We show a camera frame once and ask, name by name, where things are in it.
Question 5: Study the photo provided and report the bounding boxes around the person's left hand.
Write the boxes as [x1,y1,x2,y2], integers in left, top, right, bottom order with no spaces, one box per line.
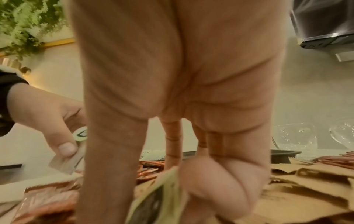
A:
[8,82,88,159]

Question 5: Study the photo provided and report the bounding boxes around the person's right hand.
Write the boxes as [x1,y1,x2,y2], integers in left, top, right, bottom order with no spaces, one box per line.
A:
[62,0,294,224]

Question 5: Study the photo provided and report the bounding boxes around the green tag tea bag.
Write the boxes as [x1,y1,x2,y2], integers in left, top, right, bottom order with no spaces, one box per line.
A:
[125,166,190,224]
[48,126,89,175]

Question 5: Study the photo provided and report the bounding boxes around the pile of red Nescafe sachets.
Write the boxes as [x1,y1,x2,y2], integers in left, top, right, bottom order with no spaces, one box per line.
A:
[11,161,167,224]

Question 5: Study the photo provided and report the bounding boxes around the brown plastic tray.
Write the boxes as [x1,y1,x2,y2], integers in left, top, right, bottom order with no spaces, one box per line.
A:
[181,149,303,165]

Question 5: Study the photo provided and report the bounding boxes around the clear glass cups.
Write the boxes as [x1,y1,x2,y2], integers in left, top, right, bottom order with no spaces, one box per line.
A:
[272,118,354,157]

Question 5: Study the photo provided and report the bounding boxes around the pile of brown sugar packets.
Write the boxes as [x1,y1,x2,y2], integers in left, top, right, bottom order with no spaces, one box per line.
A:
[133,157,354,224]

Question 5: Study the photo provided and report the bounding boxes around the pile of pink stirrer sticks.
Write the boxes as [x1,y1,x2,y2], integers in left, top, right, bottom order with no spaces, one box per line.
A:
[312,151,354,170]

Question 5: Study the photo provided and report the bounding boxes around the hanging green plant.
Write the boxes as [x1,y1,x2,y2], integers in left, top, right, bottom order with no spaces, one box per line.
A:
[0,0,70,59]

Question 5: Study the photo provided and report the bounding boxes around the black box appliance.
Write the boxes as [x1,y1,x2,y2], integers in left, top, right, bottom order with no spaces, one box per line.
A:
[288,0,354,63]

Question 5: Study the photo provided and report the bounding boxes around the yellow wall trim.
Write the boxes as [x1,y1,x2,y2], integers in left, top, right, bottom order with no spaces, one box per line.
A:
[0,38,77,56]

